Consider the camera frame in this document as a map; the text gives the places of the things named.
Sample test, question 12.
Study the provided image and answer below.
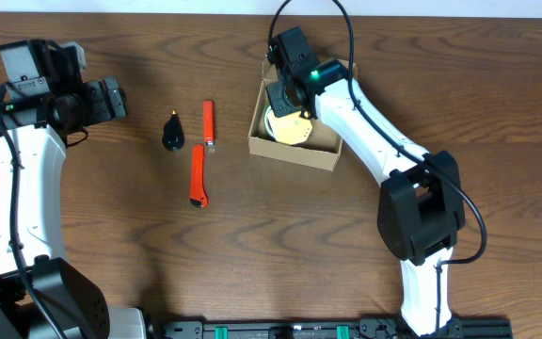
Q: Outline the white tape roll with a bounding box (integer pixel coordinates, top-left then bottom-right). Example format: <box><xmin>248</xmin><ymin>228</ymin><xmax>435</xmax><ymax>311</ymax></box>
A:
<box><xmin>263</xmin><ymin>105</ymin><xmax>276</xmax><ymax>140</ymax></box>

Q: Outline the open cardboard box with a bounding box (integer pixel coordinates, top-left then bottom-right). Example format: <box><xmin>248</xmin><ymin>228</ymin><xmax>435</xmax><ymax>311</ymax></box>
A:
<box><xmin>248</xmin><ymin>59</ymin><xmax>343</xmax><ymax>171</ymax></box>

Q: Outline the small orange lighter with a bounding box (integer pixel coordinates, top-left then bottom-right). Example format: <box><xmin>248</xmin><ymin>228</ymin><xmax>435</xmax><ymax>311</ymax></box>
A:
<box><xmin>203</xmin><ymin>100</ymin><xmax>215</xmax><ymax>146</ymax></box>

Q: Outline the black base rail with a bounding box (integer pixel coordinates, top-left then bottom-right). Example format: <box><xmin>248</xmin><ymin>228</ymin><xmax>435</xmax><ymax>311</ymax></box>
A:
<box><xmin>162</xmin><ymin>316</ymin><xmax>514</xmax><ymax>339</ymax></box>

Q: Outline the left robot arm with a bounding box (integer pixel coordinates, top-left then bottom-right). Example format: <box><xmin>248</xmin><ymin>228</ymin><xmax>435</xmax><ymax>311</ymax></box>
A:
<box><xmin>0</xmin><ymin>75</ymin><xmax>148</xmax><ymax>338</ymax></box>

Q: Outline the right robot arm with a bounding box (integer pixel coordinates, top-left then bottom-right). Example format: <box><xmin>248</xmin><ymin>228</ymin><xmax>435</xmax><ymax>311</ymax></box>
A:
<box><xmin>266</xmin><ymin>27</ymin><xmax>465</xmax><ymax>336</ymax></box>

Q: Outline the black teardrop glue bottle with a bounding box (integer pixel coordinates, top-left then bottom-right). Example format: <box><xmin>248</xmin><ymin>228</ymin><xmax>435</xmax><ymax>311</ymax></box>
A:
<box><xmin>162</xmin><ymin>110</ymin><xmax>185</xmax><ymax>152</ymax></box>

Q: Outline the yellow white square packet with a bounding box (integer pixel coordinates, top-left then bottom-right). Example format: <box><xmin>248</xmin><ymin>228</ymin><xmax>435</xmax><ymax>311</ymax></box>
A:
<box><xmin>266</xmin><ymin>111</ymin><xmax>312</xmax><ymax>146</ymax></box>

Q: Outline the orange utility knife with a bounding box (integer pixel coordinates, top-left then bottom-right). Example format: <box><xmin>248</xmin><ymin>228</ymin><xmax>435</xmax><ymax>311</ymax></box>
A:
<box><xmin>189</xmin><ymin>144</ymin><xmax>208</xmax><ymax>208</ymax></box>

